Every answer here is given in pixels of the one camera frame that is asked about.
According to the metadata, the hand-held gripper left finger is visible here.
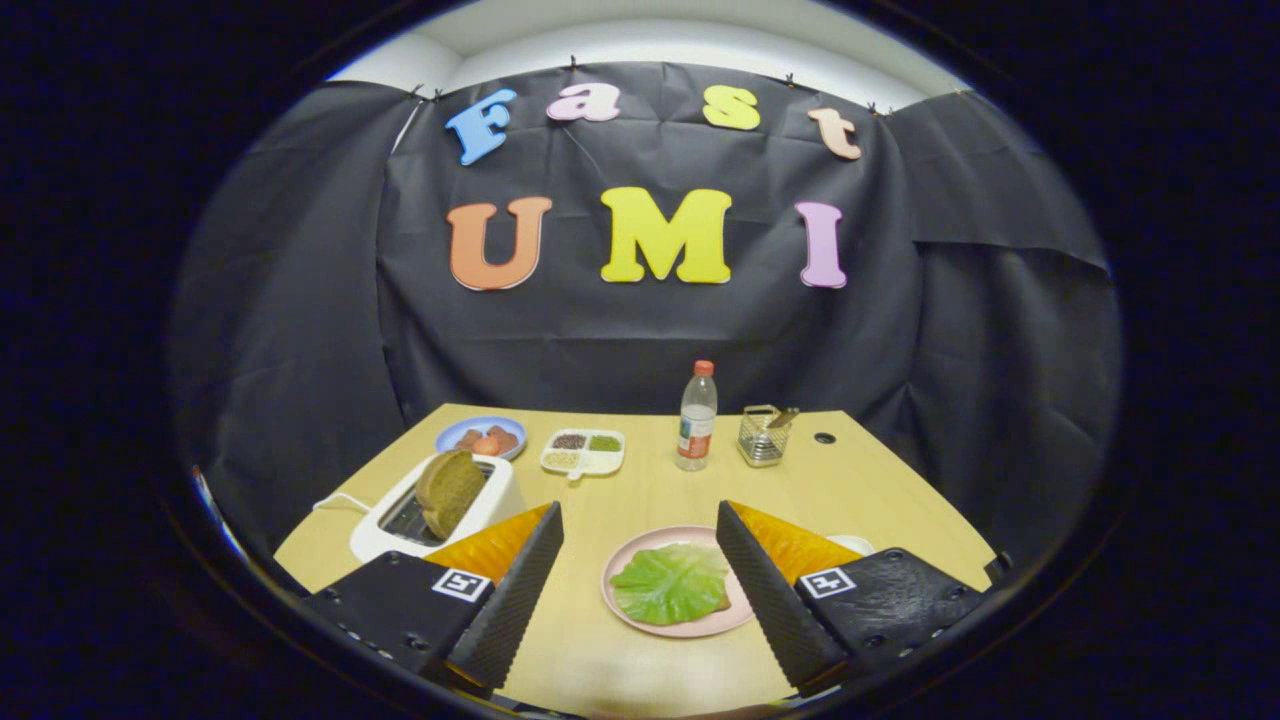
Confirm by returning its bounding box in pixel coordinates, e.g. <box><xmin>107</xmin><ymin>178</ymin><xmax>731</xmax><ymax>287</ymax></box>
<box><xmin>300</xmin><ymin>500</ymin><xmax>566</xmax><ymax>693</ymax></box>

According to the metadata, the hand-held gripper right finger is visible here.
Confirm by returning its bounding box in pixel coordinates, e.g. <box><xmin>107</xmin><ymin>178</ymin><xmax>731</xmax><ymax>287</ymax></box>
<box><xmin>714</xmin><ymin>499</ymin><xmax>986</xmax><ymax>699</ymax></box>

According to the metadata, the green lettuce leaf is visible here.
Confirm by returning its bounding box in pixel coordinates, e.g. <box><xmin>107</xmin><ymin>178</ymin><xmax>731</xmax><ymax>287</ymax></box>
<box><xmin>610</xmin><ymin>542</ymin><xmax>733</xmax><ymax>627</ymax></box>

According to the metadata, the thick brown toast slice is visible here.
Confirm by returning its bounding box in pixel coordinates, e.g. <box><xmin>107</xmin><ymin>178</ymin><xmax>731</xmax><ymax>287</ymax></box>
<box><xmin>415</xmin><ymin>449</ymin><xmax>488</xmax><ymax>541</ymax></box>

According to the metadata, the white toaster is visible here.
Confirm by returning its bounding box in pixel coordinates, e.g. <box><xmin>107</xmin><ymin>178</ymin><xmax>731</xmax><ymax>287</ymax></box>
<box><xmin>349</xmin><ymin>452</ymin><xmax>526</xmax><ymax>564</ymax></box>

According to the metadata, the pink round plate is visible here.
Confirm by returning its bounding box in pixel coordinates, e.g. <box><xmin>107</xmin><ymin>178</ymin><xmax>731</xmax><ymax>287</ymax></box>
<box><xmin>601</xmin><ymin>525</ymin><xmax>756</xmax><ymax>639</ymax></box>

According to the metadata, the white divided condiment tray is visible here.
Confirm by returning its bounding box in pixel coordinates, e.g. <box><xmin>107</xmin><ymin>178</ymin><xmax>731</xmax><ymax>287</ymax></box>
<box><xmin>540</xmin><ymin>428</ymin><xmax>626</xmax><ymax>481</ymax></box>

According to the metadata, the metal mesh utensil holder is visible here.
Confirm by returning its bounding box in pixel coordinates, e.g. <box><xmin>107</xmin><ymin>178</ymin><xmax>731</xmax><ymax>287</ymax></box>
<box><xmin>737</xmin><ymin>404</ymin><xmax>793</xmax><ymax>469</ymax></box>

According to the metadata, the blue round plate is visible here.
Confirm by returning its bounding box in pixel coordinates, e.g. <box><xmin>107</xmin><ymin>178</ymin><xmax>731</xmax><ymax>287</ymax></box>
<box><xmin>435</xmin><ymin>416</ymin><xmax>528</xmax><ymax>462</ymax></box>

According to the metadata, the clear water bottle red cap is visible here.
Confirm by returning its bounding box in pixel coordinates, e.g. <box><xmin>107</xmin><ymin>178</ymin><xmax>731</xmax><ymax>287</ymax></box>
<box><xmin>676</xmin><ymin>360</ymin><xmax>719</xmax><ymax>472</ymax></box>

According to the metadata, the black backdrop cloth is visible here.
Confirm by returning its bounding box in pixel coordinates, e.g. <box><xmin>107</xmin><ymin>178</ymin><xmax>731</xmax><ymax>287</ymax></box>
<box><xmin>168</xmin><ymin>62</ymin><xmax>1121</xmax><ymax>571</ymax></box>

